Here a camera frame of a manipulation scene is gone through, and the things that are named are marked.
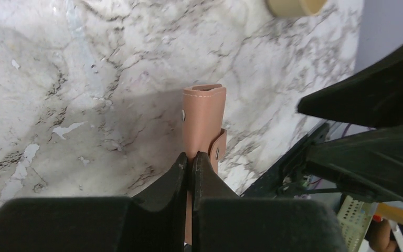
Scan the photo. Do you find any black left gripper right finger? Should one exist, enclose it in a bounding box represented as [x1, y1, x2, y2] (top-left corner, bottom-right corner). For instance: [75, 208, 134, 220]
[192, 152, 347, 251]

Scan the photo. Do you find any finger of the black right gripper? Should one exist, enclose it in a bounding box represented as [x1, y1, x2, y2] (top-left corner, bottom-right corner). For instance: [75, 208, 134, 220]
[297, 45, 403, 128]
[306, 125, 403, 202]

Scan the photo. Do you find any tan leather card holder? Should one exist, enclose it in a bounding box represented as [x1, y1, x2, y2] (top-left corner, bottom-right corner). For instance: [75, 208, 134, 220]
[181, 83, 228, 246]

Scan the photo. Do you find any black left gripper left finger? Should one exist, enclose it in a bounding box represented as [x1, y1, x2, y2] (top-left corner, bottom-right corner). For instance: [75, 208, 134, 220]
[0, 153, 187, 251]

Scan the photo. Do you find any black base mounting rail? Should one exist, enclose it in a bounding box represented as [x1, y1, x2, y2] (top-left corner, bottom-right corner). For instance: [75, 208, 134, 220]
[241, 122, 330, 198]

